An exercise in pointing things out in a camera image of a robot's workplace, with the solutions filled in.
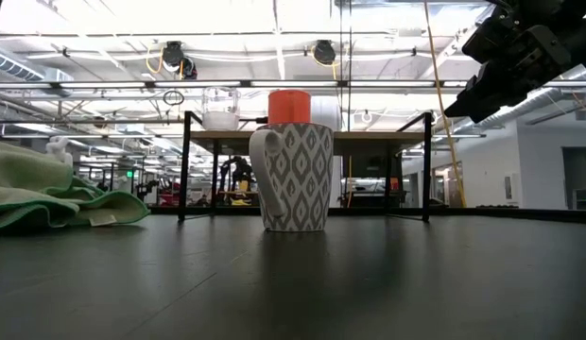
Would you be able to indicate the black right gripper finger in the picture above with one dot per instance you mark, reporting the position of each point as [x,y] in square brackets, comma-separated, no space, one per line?
[477,101]

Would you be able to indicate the orange plastic mug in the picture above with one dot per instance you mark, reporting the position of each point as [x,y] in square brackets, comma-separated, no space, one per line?
[289,106]

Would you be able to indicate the grey white patterned mug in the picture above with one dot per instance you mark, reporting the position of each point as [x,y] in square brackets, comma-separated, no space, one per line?
[302,179]

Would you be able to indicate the clear glass mug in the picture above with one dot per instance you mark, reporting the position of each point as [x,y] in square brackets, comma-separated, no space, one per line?
[221,120]

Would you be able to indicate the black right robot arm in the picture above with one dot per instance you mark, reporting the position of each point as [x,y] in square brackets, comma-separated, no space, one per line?
[581,28]

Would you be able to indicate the wooden shelf with black legs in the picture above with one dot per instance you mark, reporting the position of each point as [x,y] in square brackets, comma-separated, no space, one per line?
[378,141]

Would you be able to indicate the black computer case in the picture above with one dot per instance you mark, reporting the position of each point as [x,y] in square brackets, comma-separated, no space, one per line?
[368,167]

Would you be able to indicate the background robot workstation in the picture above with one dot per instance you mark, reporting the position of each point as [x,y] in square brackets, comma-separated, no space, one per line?
[241,172]

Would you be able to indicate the white lumpy object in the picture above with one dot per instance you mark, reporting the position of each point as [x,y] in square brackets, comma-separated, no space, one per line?
[59,146]

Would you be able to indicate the green microfibre cloth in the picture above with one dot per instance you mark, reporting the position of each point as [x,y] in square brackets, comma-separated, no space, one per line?
[38,189]

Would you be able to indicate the white wall dispenser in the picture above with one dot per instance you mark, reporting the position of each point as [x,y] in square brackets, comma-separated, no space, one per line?
[512,188]

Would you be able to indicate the black aluminium table frame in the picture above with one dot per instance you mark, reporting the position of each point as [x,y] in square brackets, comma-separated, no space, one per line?
[510,213]

